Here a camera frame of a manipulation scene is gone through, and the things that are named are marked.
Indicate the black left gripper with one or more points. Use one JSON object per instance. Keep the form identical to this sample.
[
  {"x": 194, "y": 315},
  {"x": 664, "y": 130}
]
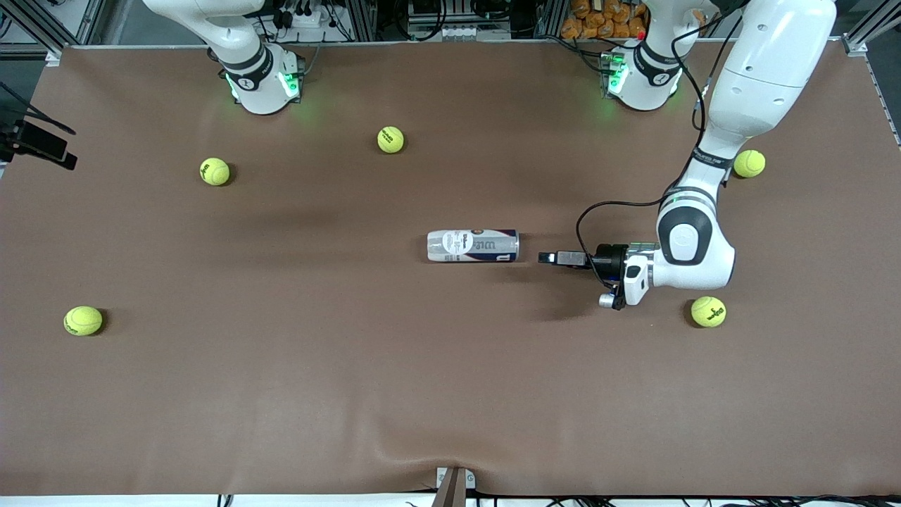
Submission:
[{"x": 608, "y": 260}]

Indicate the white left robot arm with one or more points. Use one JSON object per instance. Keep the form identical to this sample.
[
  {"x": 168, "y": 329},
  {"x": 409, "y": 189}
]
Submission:
[{"x": 760, "y": 77}]

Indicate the grey metal bracket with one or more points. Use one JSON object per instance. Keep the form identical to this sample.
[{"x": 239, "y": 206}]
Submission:
[{"x": 470, "y": 480}]

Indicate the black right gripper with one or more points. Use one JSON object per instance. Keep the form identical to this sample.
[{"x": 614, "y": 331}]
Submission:
[{"x": 39, "y": 144}]

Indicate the clear blue-white Wilson tennis can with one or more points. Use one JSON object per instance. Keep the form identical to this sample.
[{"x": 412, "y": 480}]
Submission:
[{"x": 471, "y": 246}]

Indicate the aluminium frame profile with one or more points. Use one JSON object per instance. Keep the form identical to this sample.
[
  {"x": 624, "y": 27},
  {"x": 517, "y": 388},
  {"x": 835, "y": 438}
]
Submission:
[
  {"x": 869, "y": 32},
  {"x": 39, "y": 28}
]

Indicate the brown mount post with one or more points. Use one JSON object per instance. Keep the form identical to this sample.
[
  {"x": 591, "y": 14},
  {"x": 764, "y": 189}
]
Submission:
[{"x": 450, "y": 493}]

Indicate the white power strip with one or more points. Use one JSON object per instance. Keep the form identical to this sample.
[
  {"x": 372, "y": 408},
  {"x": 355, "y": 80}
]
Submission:
[{"x": 310, "y": 17}]

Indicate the brown table mat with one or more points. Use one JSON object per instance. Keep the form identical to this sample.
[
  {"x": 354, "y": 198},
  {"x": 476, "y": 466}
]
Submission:
[{"x": 281, "y": 387}]

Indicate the dark electronics box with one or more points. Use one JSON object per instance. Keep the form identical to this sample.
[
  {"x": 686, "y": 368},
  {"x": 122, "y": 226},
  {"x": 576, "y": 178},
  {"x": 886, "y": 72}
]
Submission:
[{"x": 457, "y": 17}]

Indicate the yellow-green tennis ball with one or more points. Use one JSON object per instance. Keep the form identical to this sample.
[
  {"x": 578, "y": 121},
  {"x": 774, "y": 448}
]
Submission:
[
  {"x": 215, "y": 171},
  {"x": 83, "y": 320},
  {"x": 391, "y": 139},
  {"x": 708, "y": 311},
  {"x": 750, "y": 163}
]

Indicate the pile of orange packets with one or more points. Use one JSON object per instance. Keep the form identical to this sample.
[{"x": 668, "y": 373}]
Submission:
[{"x": 598, "y": 21}]

